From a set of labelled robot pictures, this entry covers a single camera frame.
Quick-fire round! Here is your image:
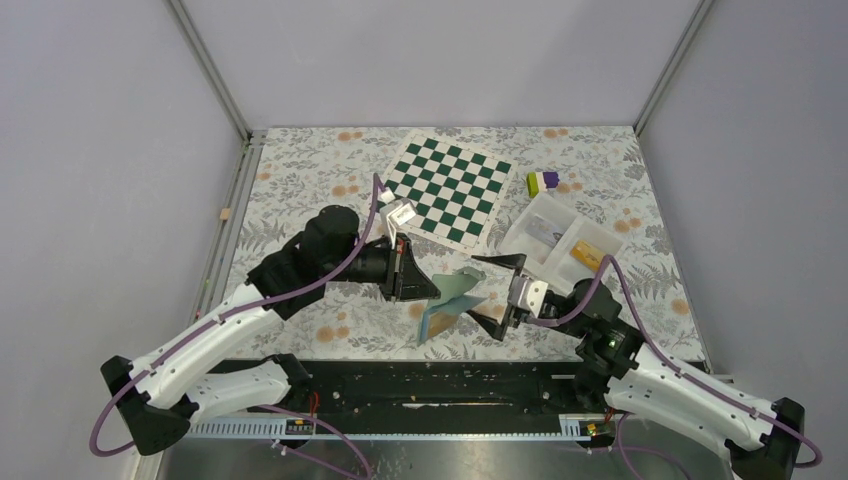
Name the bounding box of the green leather card holder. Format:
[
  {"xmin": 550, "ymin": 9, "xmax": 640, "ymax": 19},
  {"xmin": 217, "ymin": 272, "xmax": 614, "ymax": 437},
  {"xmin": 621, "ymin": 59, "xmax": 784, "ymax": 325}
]
[{"xmin": 417, "ymin": 267, "xmax": 487, "ymax": 345}]

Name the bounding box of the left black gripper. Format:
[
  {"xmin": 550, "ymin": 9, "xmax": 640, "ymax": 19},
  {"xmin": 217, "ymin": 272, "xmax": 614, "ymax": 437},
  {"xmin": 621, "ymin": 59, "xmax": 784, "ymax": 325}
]
[{"xmin": 325, "ymin": 233, "xmax": 442, "ymax": 302}]

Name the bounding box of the green purple toy block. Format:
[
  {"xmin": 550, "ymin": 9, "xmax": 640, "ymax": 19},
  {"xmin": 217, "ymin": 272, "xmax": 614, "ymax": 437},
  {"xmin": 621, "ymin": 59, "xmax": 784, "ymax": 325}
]
[{"xmin": 525, "ymin": 171, "xmax": 560, "ymax": 198}]

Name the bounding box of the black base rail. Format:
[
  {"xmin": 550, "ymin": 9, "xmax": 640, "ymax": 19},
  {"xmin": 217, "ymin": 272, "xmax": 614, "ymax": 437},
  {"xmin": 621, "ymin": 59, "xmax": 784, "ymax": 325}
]
[{"xmin": 189, "ymin": 360, "xmax": 608, "ymax": 440}]

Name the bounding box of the orange credit card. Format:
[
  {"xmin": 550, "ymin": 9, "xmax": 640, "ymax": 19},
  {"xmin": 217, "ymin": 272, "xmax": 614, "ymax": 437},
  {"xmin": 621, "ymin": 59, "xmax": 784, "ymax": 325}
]
[{"xmin": 424, "ymin": 312, "xmax": 459, "ymax": 339}]

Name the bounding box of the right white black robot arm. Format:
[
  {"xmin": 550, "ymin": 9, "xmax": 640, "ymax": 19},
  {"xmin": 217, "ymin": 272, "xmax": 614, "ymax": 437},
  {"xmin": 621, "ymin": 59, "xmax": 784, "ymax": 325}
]
[{"xmin": 474, "ymin": 254, "xmax": 822, "ymax": 479}]

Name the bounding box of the yellow card in tray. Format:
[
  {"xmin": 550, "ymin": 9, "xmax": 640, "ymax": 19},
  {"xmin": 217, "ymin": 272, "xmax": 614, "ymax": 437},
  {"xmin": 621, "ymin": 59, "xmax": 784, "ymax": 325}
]
[{"xmin": 570, "ymin": 240, "xmax": 606, "ymax": 272}]

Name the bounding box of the green white chessboard mat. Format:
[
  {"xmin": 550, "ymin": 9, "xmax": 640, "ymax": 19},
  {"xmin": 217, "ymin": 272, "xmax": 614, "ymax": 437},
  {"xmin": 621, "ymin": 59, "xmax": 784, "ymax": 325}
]
[{"xmin": 361, "ymin": 129, "xmax": 518, "ymax": 258}]

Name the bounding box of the clear plastic compartment tray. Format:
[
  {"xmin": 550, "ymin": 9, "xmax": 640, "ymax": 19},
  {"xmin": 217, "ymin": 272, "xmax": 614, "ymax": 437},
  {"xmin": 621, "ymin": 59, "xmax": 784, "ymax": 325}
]
[{"xmin": 497, "ymin": 193, "xmax": 626, "ymax": 294}]

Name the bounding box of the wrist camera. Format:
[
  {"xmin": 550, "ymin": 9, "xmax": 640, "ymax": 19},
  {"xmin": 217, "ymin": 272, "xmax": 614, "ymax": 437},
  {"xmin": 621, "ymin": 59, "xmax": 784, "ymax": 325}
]
[
  {"xmin": 379, "ymin": 198, "xmax": 417, "ymax": 249},
  {"xmin": 508, "ymin": 274, "xmax": 550, "ymax": 323}
]

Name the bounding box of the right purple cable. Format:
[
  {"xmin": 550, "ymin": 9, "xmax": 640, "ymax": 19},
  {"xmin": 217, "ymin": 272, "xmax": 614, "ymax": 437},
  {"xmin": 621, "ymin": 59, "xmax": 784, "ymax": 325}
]
[{"xmin": 529, "ymin": 254, "xmax": 824, "ymax": 469}]

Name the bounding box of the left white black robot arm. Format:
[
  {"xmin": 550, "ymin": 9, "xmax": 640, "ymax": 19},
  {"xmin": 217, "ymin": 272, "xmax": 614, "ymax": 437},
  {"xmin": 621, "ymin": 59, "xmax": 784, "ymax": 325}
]
[{"xmin": 101, "ymin": 200, "xmax": 440, "ymax": 456}]

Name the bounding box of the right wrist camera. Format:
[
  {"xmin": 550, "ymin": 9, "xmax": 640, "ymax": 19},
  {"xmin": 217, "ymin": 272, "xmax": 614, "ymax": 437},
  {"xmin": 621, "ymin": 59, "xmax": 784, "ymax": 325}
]
[{"xmin": 508, "ymin": 274, "xmax": 550, "ymax": 323}]

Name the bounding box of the white card in tray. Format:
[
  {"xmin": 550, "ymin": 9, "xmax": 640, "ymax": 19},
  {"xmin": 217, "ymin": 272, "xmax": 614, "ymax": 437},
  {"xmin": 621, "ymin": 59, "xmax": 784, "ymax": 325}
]
[{"xmin": 525, "ymin": 217, "xmax": 564, "ymax": 248}]

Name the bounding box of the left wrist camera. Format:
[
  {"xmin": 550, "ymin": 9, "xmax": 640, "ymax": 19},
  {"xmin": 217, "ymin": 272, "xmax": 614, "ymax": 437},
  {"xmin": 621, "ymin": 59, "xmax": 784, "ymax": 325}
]
[{"xmin": 379, "ymin": 198, "xmax": 417, "ymax": 249}]

